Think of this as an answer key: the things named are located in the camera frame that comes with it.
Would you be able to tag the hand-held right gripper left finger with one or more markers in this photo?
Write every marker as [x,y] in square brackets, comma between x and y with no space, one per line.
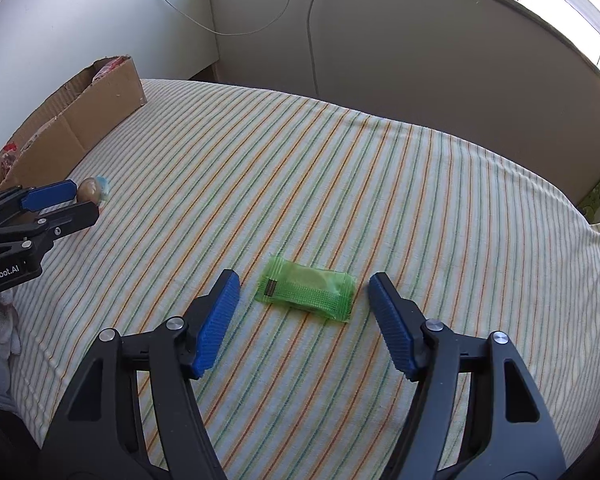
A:
[217,320]

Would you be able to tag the white cabinet panel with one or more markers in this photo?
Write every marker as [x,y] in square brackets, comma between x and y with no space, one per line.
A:
[80,10]

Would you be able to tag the white window frame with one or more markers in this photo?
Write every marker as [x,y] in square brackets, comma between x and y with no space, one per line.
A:
[580,5]

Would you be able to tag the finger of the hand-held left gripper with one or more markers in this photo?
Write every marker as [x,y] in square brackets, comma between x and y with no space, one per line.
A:
[75,217]
[50,195]

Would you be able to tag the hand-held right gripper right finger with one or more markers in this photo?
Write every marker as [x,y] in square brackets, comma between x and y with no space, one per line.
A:
[390,325]

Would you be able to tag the round candy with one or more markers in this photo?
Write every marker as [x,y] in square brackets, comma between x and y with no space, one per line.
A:
[90,190]

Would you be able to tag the sliced bread packet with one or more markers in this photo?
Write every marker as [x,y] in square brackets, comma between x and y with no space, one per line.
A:
[110,67]

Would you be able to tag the striped bed sheet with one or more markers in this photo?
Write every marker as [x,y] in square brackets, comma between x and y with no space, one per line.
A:
[330,160]

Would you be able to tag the cardboard box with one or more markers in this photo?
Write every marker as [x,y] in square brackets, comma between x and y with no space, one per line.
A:
[80,115]

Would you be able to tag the green translucent snack packet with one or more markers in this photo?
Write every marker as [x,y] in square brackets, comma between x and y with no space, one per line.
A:
[310,290]

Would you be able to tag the red snack bag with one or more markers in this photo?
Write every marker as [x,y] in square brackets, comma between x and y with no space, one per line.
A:
[9,157]

